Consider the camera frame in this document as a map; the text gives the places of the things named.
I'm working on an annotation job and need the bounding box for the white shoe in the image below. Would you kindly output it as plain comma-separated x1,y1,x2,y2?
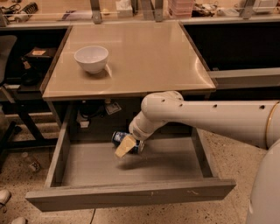
0,189,11,208
10,217,27,224

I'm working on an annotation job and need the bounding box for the black coiled tool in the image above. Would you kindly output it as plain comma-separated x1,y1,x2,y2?
14,2,39,23

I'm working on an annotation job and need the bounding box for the blue pepsi can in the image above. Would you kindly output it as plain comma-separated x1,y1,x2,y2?
111,131,144,154

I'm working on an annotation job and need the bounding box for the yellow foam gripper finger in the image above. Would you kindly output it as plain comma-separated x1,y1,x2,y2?
115,135,137,158

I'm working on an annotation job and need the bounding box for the white power adapter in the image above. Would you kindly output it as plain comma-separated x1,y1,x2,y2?
76,112,90,129

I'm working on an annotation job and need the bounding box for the white shoe near left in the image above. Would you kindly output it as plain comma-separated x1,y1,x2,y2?
0,189,11,208

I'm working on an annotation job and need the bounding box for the white ceramic bowl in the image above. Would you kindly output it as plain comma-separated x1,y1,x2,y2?
74,45,109,74

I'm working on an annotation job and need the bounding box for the open grey drawer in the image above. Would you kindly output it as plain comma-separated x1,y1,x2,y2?
25,106,235,212

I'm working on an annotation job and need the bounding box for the tissue box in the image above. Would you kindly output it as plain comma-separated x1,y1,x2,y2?
115,0,133,18

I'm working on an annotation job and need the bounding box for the white shoe at bottom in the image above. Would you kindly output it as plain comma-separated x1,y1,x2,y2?
10,217,27,224

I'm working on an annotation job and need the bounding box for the black cable under drawer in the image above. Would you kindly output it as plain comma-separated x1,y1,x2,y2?
89,208,97,224

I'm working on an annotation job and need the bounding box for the grey cabinet with beige top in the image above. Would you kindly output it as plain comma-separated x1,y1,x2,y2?
39,21,219,130

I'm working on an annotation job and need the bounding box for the plastic water bottle on floor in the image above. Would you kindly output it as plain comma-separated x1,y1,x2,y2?
21,152,41,172

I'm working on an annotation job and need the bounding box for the pink plastic crate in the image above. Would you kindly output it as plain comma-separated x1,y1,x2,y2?
168,0,194,18

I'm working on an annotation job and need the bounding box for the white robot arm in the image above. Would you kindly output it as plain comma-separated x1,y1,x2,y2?
115,91,280,224

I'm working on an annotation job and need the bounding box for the black box with label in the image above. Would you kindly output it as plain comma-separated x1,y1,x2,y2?
25,47,57,63

